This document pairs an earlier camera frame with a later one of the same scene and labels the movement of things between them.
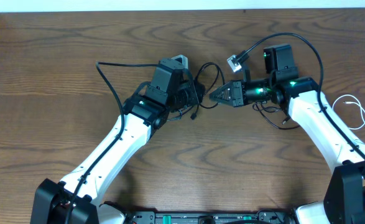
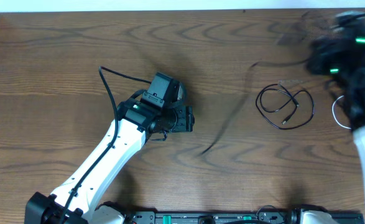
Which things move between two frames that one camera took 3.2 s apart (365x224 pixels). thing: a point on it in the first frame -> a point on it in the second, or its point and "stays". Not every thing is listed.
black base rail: [263, 216] stays
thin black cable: [214, 83] -> [246, 95]
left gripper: [195, 92] -> [186, 119]
